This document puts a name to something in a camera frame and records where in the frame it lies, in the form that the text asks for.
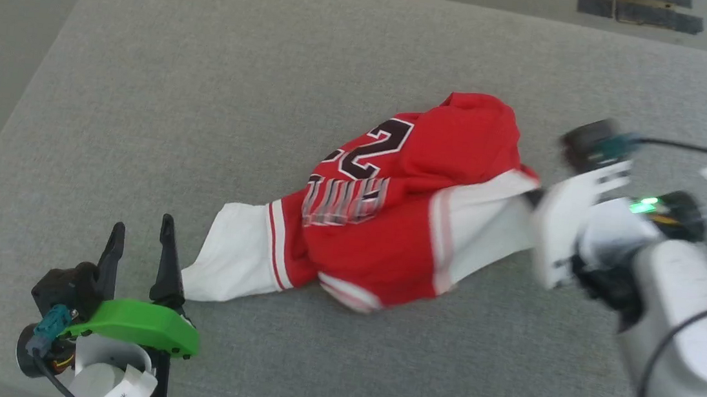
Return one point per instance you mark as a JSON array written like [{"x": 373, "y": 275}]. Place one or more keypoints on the large black floor mat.
[{"x": 660, "y": 14}]

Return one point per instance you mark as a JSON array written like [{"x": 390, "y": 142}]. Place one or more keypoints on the small black floor mat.
[{"x": 596, "y": 6}]

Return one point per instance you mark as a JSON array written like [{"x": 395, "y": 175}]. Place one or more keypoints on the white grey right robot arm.
[{"x": 690, "y": 335}]

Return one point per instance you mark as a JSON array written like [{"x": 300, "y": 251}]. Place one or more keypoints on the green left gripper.
[{"x": 140, "y": 327}]

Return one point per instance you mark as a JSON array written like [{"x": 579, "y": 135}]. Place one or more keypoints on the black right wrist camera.
[{"x": 589, "y": 143}]

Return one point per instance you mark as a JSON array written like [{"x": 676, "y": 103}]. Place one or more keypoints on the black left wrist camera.
[{"x": 66, "y": 284}]

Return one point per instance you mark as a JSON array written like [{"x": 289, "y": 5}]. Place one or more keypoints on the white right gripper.
[{"x": 562, "y": 218}]

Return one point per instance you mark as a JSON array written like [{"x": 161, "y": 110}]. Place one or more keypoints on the red and white jersey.
[{"x": 402, "y": 229}]

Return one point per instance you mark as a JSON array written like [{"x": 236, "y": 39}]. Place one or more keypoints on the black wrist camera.
[
  {"x": 589, "y": 143},
  {"x": 66, "y": 284}
]

